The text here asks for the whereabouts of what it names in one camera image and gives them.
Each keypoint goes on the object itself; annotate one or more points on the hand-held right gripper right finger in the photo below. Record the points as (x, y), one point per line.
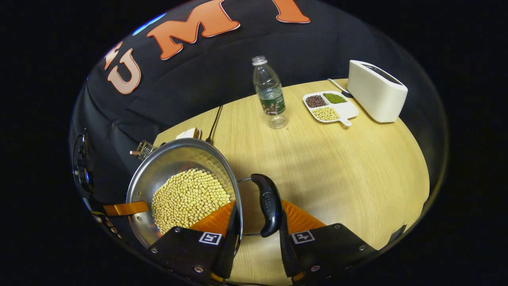
(289, 258)

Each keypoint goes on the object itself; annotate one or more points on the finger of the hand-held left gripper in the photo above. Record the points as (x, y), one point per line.
(127, 209)

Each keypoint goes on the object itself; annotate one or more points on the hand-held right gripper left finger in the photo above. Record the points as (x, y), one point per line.
(231, 246)

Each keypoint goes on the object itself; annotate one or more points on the pile of yellow soybeans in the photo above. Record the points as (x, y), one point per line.
(186, 198)

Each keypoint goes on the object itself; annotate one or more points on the sandwich on white plate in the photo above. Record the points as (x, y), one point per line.
(188, 133)

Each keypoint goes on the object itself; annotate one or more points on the clear plastic water bottle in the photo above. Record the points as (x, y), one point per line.
(270, 99)

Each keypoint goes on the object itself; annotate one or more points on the white divided dish of beans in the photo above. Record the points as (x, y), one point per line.
(329, 107)

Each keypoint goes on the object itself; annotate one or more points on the black backdrop cloth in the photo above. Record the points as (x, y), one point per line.
(222, 71)

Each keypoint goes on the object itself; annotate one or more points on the metal spoon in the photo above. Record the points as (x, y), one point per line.
(339, 86)

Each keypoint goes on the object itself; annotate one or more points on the white toaster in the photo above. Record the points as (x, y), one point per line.
(373, 91)

